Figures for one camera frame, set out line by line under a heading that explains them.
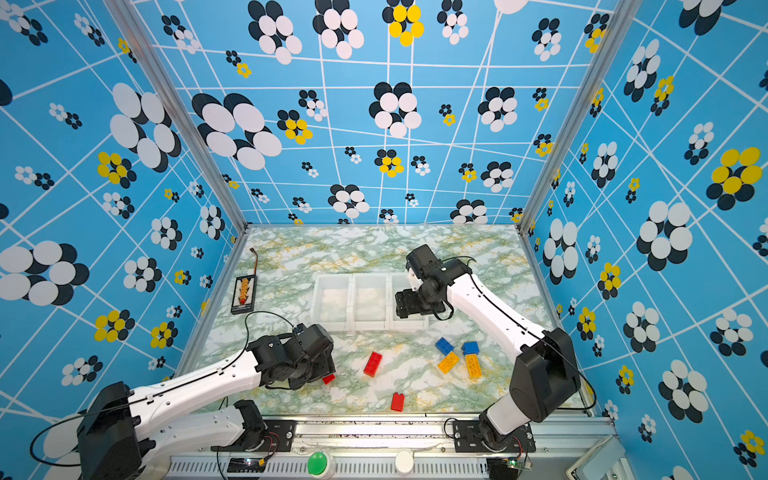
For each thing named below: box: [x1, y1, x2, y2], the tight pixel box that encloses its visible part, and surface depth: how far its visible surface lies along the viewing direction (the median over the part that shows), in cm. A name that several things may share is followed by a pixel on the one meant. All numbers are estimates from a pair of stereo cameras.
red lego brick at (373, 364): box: [363, 351, 383, 378], surface depth 86 cm
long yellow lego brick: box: [466, 354, 483, 380], surface depth 85 cm
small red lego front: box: [391, 392, 405, 412], surface depth 80 cm
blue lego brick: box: [435, 337, 455, 356], surface depth 90 cm
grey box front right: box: [565, 435, 626, 480], surface depth 70 cm
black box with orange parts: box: [231, 274, 257, 315], surface depth 101 cm
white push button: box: [395, 450, 414, 475], surface depth 65 cm
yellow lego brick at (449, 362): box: [438, 352, 460, 374], surface depth 86 cm
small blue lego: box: [461, 341, 480, 355], surface depth 88 cm
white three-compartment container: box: [312, 273, 430, 332], surface depth 97 cm
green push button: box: [307, 452, 327, 475], surface depth 63 cm
